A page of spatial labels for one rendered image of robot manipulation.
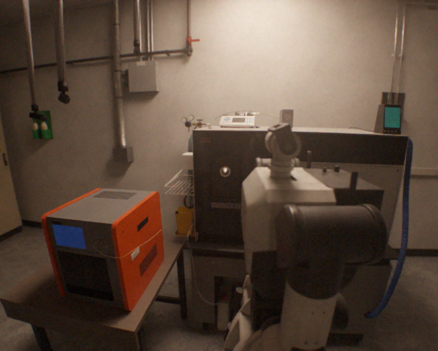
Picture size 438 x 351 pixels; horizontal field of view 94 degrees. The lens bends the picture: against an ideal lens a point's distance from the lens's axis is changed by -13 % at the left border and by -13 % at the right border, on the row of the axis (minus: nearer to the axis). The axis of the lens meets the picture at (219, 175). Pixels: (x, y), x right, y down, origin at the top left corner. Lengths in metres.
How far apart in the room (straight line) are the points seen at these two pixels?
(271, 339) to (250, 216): 0.25
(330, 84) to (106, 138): 2.49
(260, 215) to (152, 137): 2.28
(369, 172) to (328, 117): 1.18
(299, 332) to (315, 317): 0.04
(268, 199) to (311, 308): 0.20
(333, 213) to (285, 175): 0.21
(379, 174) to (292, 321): 1.16
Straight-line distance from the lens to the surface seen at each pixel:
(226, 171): 1.32
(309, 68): 2.54
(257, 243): 0.50
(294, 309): 0.45
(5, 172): 3.92
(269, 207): 0.46
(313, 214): 0.37
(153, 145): 2.68
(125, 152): 2.70
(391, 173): 1.54
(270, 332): 0.57
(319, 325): 0.46
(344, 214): 0.39
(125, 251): 1.02
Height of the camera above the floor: 1.51
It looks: 14 degrees down
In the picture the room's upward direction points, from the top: straight up
